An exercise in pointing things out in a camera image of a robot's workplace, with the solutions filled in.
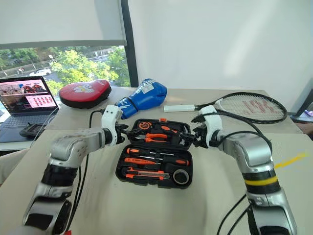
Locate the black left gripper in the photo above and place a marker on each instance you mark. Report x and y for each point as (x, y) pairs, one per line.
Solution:
(120, 135)

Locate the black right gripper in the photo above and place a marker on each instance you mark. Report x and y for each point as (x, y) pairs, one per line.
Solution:
(203, 139)

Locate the black tool case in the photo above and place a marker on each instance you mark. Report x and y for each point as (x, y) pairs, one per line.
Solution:
(182, 127)

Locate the black tape roll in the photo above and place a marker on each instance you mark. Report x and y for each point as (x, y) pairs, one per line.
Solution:
(174, 176)

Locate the orange black utility knife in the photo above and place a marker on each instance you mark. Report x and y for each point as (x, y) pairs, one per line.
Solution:
(146, 174)

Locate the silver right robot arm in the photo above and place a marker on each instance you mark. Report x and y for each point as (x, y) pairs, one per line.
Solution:
(254, 151)

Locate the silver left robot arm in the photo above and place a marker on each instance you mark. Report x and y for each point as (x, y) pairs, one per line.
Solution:
(73, 142)

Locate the orange black tape measure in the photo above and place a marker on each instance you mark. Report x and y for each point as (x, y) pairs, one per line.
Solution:
(144, 125)

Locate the black tennis racket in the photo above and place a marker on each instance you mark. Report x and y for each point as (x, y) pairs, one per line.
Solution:
(178, 108)

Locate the blue boxing glove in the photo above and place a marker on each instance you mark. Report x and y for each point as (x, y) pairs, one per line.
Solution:
(149, 94)

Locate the red black punch mitt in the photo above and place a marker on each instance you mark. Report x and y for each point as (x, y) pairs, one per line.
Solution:
(83, 94)

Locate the black handheld controller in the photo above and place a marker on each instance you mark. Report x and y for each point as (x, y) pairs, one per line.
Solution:
(33, 129)

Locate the dark open laptop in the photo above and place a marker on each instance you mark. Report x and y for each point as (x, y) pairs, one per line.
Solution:
(24, 93)

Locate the purple item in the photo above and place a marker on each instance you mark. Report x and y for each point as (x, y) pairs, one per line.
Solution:
(309, 113)

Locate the white roller blind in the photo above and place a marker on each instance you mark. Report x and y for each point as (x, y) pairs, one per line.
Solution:
(49, 22)

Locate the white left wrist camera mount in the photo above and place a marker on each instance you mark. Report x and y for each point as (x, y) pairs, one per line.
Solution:
(110, 117)

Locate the black window post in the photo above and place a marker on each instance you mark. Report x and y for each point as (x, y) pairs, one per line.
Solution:
(129, 49)

